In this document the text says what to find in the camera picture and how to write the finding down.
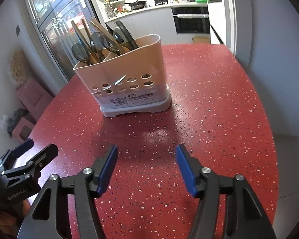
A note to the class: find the black spoon gripper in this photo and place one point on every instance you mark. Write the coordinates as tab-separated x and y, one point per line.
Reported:
122	35

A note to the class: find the person's left hand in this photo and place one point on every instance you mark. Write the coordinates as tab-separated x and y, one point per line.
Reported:
8	222

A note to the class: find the cardboard box on floor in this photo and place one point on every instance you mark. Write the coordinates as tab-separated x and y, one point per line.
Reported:
201	39

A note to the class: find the bag of round items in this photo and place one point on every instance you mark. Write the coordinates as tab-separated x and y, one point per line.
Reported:
18	68

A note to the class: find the glass sliding door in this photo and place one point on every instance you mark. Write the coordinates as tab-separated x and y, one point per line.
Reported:
53	22

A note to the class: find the plain wooden chopstick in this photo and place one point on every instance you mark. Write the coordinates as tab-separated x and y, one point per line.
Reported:
92	56

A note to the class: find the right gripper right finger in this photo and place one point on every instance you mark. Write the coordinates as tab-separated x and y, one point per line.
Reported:
245	216

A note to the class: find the beige plastic utensil holder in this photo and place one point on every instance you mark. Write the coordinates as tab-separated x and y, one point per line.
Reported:
133	82

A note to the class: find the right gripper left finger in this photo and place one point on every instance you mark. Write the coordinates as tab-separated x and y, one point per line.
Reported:
48	216

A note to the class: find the built-in black oven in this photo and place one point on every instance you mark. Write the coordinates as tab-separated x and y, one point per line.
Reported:
191	19

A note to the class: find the black wok on stove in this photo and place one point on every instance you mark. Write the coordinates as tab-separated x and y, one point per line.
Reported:
137	5

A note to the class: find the pink plastic stool stack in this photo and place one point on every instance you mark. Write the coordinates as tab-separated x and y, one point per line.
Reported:
35	99

